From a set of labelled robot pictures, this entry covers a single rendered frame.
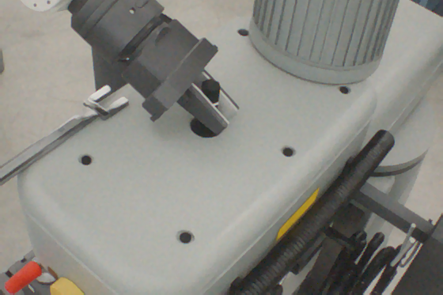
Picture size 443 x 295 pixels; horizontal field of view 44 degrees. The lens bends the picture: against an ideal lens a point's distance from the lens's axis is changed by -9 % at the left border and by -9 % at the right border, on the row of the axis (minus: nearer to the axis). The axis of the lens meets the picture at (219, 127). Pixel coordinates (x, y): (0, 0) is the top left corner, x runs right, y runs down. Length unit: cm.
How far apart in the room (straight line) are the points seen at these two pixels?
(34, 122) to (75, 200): 285
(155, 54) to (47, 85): 309
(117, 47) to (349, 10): 28
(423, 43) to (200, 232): 76
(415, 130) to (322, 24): 62
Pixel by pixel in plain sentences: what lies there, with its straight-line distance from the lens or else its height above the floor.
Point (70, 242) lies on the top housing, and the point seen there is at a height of 188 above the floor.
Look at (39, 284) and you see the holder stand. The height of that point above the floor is 112.
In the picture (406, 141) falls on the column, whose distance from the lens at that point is 126.
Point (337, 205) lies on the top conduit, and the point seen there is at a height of 180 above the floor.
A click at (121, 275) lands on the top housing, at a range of 56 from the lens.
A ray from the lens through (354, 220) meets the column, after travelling 119.
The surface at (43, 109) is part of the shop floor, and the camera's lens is 353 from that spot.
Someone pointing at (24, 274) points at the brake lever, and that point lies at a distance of 77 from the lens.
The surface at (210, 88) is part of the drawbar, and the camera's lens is 64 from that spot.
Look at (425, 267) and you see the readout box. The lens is 93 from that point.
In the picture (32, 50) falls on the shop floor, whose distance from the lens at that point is 401.
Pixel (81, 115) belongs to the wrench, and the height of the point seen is 190.
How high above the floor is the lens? 236
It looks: 44 degrees down
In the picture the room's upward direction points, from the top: 9 degrees clockwise
